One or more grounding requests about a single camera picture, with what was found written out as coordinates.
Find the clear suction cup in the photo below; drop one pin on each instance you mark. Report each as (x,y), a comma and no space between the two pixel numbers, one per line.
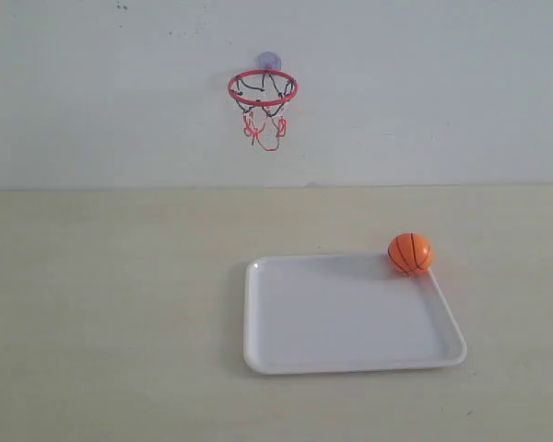
(268,61)

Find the red mini basketball hoop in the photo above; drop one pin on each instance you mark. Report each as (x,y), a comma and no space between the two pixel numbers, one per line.
(262,96)

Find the white rectangular plastic tray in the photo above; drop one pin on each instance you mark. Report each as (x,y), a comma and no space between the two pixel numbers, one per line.
(344,313)

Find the small orange basketball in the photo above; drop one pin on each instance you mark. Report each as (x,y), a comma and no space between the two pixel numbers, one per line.
(410,254)

